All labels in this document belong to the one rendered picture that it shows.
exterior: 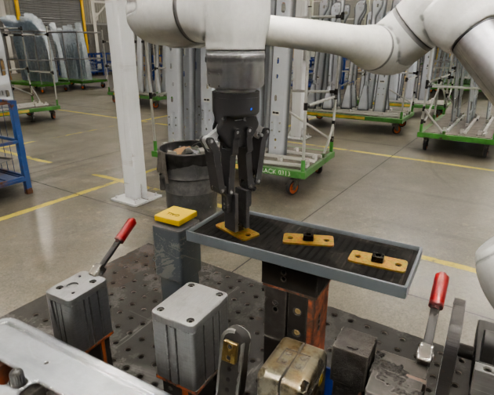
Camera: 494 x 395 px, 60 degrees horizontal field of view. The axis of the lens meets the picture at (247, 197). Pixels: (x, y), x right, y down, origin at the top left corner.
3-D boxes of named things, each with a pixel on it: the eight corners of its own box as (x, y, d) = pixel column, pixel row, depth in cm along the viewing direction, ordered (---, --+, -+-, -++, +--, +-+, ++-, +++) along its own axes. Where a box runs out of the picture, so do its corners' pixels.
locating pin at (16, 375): (9, 392, 63) (4, 370, 62) (22, 383, 65) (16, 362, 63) (18, 397, 62) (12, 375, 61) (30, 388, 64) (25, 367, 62)
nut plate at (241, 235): (214, 226, 77) (214, 219, 76) (230, 220, 79) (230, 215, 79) (244, 241, 71) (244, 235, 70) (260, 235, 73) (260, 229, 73)
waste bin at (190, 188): (147, 237, 340) (139, 148, 315) (191, 215, 382) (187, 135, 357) (195, 253, 314) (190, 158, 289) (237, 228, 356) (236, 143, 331)
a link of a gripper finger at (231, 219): (237, 193, 71) (234, 194, 70) (238, 231, 73) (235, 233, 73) (227, 189, 73) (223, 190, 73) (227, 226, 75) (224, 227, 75)
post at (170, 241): (164, 400, 97) (148, 225, 82) (184, 378, 104) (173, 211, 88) (190, 414, 94) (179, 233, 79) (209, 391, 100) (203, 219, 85)
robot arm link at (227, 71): (194, 50, 65) (195, 90, 67) (230, 52, 59) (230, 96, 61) (239, 50, 71) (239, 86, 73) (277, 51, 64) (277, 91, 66)
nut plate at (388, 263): (346, 261, 65) (347, 254, 64) (352, 251, 68) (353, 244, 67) (405, 273, 61) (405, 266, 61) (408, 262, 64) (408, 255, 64)
